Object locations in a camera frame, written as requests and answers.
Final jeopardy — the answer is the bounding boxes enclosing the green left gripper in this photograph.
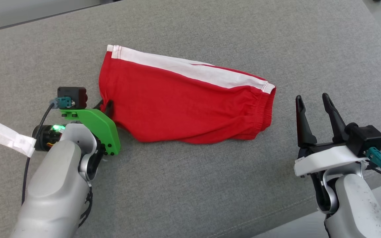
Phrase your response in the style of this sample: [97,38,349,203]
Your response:
[59,100,121,156]

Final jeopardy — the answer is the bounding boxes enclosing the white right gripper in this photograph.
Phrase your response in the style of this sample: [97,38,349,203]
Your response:
[294,93,370,178]

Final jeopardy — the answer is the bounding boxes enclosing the red shorts with white stripe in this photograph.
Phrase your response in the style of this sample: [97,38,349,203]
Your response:
[99,45,276,144]

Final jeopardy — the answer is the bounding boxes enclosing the left camera cable teal plug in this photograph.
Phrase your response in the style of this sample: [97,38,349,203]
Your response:
[21,97,76,206]

